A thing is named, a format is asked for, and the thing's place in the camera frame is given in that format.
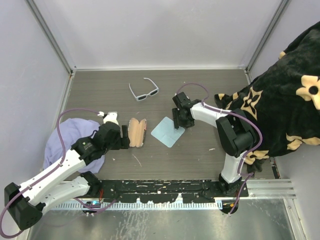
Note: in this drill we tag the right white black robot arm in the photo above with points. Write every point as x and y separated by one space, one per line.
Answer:
238 136

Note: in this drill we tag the white rectangular sunglasses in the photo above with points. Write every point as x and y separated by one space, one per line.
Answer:
148 89

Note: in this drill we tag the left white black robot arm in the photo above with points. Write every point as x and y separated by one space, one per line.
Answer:
29 201

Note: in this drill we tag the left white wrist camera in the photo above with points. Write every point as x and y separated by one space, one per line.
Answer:
109 117

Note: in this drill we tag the aluminium frame post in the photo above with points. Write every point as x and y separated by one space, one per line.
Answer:
283 4
42 15

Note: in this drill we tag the slotted white cable duct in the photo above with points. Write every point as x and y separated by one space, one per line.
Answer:
118 206

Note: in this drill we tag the black paint-splattered base plate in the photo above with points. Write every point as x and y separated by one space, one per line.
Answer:
161 191

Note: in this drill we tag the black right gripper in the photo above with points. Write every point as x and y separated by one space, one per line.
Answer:
177 123

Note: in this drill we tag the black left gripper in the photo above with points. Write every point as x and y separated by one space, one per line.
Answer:
123 143

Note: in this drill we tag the black floral plush blanket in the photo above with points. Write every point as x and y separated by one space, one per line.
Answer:
284 101

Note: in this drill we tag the right aluminium frame post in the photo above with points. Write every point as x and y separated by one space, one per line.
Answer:
283 4

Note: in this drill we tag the light blue cleaning cloth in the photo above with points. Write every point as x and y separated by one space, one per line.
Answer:
166 133

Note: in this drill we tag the lavender crumpled cloth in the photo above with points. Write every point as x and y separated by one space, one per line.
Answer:
71 130

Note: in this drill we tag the left aluminium frame post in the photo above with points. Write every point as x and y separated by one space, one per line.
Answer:
42 15

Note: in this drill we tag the flag print glasses case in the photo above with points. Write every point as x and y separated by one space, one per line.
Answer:
137 132

